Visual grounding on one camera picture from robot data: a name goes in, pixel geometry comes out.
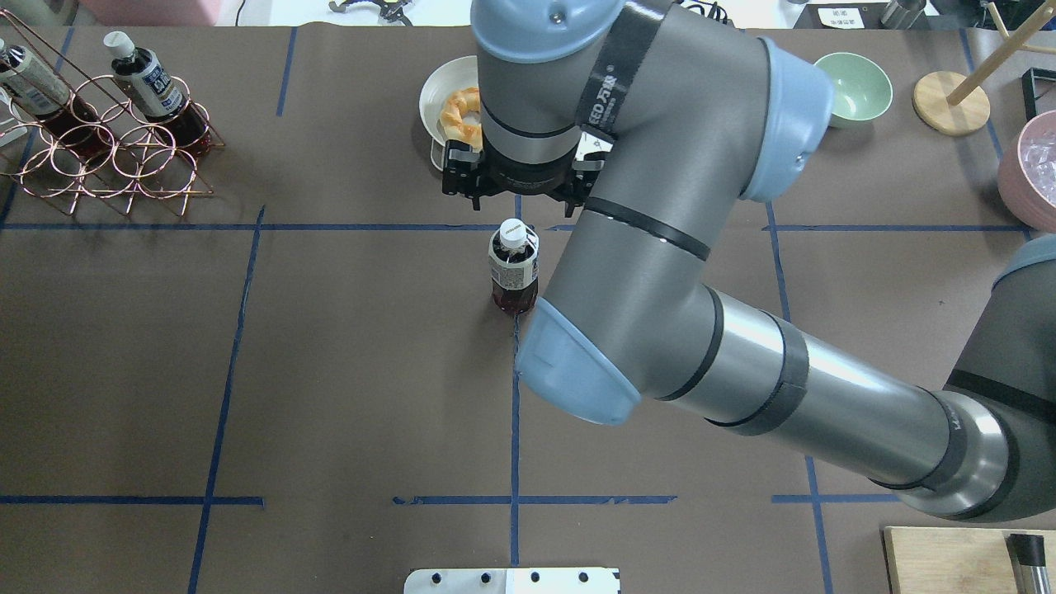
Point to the pink bowl with ice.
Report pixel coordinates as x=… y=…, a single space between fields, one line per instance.
x=1026 y=174

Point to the cream serving tray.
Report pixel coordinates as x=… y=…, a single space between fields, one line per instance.
x=437 y=153

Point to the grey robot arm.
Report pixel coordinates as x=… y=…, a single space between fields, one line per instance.
x=656 y=120

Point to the cream round plate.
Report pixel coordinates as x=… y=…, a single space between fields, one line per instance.
x=450 y=77

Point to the glazed twisted donut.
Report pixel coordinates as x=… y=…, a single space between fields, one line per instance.
x=460 y=118

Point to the copper wire bottle rack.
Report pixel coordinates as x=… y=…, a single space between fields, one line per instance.
x=139 y=165

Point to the wooden cutting board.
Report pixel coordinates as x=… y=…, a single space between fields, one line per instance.
x=932 y=560

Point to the steel muddler black tip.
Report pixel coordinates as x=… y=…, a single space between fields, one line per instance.
x=1030 y=570

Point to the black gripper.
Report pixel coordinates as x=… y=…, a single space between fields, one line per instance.
x=523 y=177

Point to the wooden mug tree stand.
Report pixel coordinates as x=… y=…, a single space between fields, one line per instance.
x=955 y=104

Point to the tea bottle lower right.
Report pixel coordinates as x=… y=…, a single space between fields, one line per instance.
x=38 y=90

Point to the tea bottle white cap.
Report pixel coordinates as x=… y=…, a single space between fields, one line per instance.
x=514 y=277

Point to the tea bottle lower front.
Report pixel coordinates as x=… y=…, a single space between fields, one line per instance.
x=140 y=75

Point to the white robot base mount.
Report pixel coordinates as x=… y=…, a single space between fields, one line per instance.
x=514 y=580

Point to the mint green bowl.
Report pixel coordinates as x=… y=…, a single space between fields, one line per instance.
x=862 y=89

